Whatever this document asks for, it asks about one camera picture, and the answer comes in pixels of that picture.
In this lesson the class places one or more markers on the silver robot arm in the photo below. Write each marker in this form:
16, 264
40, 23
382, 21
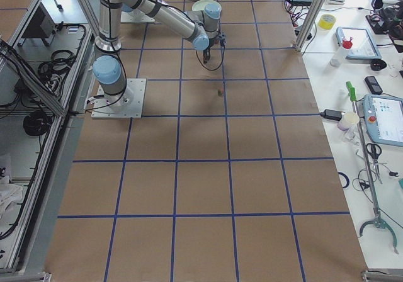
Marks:
200, 28

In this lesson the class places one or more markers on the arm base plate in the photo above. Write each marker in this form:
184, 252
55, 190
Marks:
135, 16
130, 105

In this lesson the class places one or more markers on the long reach grabber tool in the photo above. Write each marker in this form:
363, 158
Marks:
377, 222

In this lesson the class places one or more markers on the black remote device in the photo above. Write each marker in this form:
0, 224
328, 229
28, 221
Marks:
373, 85

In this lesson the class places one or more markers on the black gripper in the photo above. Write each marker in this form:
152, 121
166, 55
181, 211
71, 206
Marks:
208, 50

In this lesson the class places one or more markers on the teach pendant near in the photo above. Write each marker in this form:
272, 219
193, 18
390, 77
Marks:
383, 119

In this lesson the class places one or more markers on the teach pendant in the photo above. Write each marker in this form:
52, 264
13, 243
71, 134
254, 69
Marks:
383, 119
364, 47

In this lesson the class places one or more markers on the white paper cup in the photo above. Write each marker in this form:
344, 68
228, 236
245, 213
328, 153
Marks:
347, 121

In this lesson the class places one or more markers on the blue tape roll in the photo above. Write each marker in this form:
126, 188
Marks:
346, 180

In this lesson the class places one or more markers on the teach pendant far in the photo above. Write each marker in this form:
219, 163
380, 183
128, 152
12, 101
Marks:
364, 47

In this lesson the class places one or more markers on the black handled scissors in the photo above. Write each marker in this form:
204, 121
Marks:
374, 150

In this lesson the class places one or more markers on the black power adapter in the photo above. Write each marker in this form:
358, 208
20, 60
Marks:
334, 115

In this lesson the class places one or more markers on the clear bottle red cap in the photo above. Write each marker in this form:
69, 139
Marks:
340, 56

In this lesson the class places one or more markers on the aluminium frame post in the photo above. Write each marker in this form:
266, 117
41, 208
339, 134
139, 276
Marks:
308, 23

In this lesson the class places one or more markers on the light green plate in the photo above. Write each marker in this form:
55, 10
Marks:
200, 5

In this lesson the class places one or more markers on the yellow tape roll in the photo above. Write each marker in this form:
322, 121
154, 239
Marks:
327, 21

